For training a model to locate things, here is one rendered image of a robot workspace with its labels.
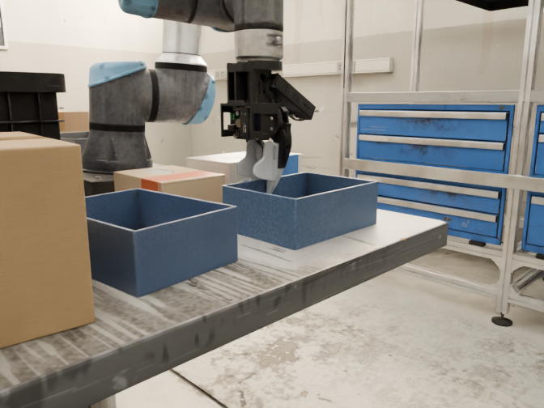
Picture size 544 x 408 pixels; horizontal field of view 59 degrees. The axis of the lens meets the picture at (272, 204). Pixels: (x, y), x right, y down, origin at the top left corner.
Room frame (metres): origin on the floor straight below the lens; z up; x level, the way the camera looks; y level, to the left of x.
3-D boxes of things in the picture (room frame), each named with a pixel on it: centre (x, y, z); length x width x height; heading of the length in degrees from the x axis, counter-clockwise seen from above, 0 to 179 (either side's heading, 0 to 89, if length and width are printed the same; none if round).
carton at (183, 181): (0.81, 0.18, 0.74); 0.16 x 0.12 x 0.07; 44
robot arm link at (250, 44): (0.77, 0.02, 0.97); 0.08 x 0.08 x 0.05
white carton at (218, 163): (0.94, 0.05, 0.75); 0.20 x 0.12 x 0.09; 137
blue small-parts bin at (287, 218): (0.74, -0.05, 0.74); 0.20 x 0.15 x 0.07; 136
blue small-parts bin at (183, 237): (0.58, 0.17, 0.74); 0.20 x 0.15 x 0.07; 51
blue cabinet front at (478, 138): (2.13, -0.67, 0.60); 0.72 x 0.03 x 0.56; 45
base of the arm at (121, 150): (1.06, 0.34, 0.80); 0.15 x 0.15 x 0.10
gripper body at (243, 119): (0.77, 0.02, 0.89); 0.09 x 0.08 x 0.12; 136
